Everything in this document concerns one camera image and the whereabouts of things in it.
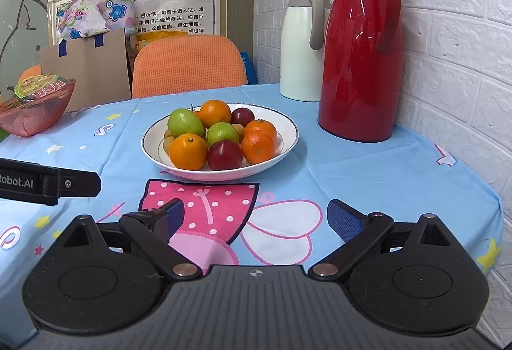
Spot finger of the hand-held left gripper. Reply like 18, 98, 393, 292
0, 158, 101, 207

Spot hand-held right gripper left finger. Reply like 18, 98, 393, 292
60, 198, 203, 281

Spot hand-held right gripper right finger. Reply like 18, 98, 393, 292
307, 199, 452, 281

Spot smooth orange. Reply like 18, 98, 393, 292
169, 133, 209, 171
199, 99, 233, 129

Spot dark red plum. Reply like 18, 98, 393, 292
231, 107, 255, 127
207, 139, 243, 171

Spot green jujube fruit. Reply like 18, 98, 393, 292
167, 108, 206, 138
206, 122, 240, 147

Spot white plate with dark rim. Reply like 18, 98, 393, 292
141, 103, 299, 181

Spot bumpy mandarin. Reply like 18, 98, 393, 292
243, 119, 278, 143
241, 131, 276, 164

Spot blue printed tablecloth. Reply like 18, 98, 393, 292
0, 83, 504, 338

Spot pink plastic bowl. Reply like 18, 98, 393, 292
0, 78, 76, 137

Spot instant noodle cup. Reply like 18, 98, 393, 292
14, 74, 68, 100

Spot orange mesh chair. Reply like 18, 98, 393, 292
131, 35, 249, 99
18, 64, 43, 84

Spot brown cardboard box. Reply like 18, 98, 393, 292
40, 28, 132, 113

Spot red thermos jug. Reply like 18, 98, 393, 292
317, 0, 404, 143

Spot white thermos jug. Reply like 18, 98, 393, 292
279, 0, 332, 102

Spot floral cloth bag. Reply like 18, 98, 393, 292
56, 0, 137, 42

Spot yellow plastic bag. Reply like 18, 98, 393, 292
130, 28, 201, 52

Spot cartoon wall sticker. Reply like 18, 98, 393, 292
0, 0, 51, 75

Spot calligraphy wall poster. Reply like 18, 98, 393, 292
48, 0, 228, 47

